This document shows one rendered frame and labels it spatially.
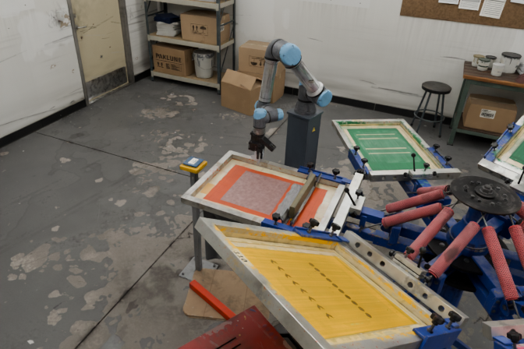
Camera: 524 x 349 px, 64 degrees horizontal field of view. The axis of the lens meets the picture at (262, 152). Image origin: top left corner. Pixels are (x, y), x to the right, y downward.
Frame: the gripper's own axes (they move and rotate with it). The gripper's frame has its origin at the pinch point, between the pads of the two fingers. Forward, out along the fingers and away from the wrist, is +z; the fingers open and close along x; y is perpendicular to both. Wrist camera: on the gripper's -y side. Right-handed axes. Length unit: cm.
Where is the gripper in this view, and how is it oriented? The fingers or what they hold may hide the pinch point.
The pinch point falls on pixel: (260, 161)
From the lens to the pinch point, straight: 268.8
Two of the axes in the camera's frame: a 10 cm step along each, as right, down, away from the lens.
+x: -4.0, 4.5, -8.0
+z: -0.6, 8.6, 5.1
